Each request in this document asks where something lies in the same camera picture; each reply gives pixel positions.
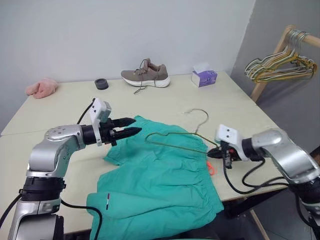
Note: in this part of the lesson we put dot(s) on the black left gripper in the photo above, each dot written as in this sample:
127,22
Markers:
108,130

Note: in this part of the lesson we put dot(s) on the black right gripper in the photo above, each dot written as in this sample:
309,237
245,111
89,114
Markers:
228,156

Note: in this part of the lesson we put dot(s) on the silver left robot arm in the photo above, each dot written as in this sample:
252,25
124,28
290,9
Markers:
47,152

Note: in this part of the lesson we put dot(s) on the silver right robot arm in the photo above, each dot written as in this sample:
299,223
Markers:
287,155

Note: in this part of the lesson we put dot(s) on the green shorts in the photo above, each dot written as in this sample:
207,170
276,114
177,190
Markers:
155,180

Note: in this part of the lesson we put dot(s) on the orange plastic tag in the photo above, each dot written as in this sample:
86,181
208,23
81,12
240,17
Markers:
212,169

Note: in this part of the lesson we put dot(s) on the brown sneaker white sole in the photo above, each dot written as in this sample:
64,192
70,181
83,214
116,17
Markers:
150,75

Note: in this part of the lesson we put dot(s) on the purple tissue box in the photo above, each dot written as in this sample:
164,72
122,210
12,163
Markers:
206,77

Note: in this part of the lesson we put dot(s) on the wooden clothes rack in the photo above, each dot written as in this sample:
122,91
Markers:
260,87

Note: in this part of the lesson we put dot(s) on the wooden leg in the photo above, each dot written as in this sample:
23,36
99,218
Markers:
258,225

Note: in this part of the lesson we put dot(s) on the pink fluffy slipper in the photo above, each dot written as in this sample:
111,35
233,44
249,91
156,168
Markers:
42,88

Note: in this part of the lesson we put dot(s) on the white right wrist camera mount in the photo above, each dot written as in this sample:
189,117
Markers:
228,136

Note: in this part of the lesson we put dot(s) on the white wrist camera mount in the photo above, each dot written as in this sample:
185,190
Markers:
98,110
228,136

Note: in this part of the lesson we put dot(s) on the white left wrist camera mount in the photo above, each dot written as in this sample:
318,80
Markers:
98,110

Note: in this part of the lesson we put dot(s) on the black table frame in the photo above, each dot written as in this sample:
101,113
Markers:
237,207

